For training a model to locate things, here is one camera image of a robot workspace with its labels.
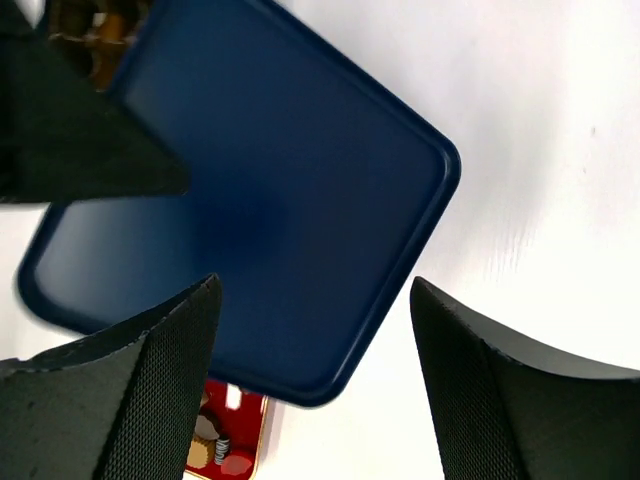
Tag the red lacquer tray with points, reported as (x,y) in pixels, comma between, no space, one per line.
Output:
(242,415)

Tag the red lips chocolate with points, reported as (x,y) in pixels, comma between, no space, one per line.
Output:
(237,465)

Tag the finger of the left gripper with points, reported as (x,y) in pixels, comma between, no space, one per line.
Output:
(61,141)

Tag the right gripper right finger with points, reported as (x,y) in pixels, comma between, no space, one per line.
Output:
(506,406)

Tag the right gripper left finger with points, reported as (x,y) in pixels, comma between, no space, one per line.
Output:
(118,404)

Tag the grey brown lips chocolate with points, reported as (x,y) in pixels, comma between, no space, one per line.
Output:
(207,426)

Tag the black striped chocolate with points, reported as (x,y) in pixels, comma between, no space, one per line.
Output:
(222,447)

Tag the dark blue box lid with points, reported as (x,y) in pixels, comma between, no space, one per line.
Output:
(314,191)

